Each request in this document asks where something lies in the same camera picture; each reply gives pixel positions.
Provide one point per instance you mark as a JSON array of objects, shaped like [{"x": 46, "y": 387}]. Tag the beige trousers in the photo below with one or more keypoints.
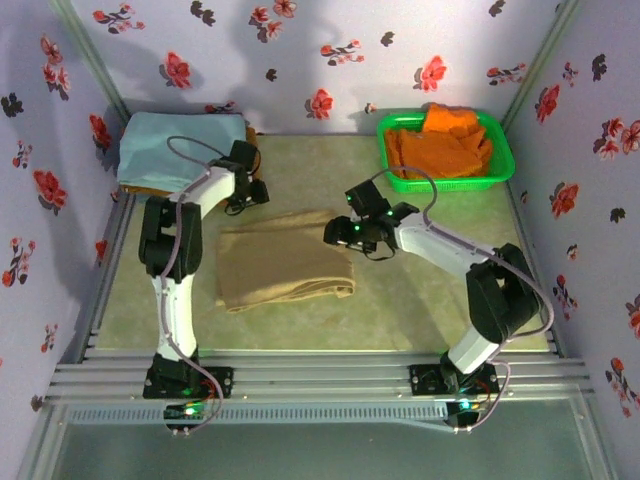
[{"x": 280, "y": 260}]

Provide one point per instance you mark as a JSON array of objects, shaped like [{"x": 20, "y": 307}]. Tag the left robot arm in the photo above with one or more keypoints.
[{"x": 175, "y": 300}]

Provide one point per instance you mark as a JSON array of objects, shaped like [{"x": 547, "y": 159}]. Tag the brown folded trousers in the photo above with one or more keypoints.
[{"x": 145, "y": 189}]

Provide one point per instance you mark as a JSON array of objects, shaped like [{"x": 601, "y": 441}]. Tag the light teal folded trousers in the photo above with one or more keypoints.
[{"x": 150, "y": 150}]

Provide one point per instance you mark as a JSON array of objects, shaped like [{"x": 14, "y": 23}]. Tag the orange trousers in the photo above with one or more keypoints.
[{"x": 440, "y": 150}]

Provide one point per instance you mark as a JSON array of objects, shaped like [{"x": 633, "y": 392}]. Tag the green plastic basket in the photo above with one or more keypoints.
[{"x": 480, "y": 185}]

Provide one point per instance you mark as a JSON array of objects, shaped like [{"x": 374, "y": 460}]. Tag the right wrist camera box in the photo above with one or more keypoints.
[{"x": 367, "y": 197}]

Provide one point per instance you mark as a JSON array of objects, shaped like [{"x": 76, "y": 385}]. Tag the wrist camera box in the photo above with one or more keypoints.
[
  {"x": 367, "y": 197},
  {"x": 243, "y": 154}
]

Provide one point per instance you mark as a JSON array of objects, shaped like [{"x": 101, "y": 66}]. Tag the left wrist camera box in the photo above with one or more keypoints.
[{"x": 243, "y": 154}]

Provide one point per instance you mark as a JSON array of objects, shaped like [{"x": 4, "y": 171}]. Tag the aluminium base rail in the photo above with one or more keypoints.
[{"x": 325, "y": 375}]

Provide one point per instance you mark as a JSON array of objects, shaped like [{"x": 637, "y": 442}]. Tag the aluminium corner post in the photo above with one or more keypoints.
[
  {"x": 540, "y": 65},
  {"x": 95, "y": 70}
]

